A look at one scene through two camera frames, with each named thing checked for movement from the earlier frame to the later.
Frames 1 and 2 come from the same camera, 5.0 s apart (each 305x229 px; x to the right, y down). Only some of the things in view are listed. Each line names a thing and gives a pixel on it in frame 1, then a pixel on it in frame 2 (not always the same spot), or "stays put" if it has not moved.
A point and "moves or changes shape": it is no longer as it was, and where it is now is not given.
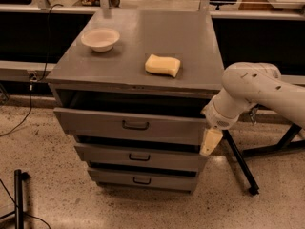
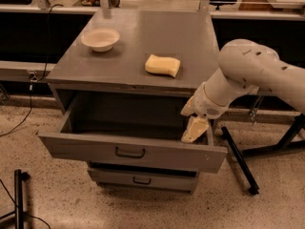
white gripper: x=216 y=117 → x=204 y=105
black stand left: x=19 y=176 stays put
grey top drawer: x=126 y=125 moves or changes shape
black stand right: x=242 y=160 stays put
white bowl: x=100 y=39 stays put
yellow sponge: x=162 y=65 stays put
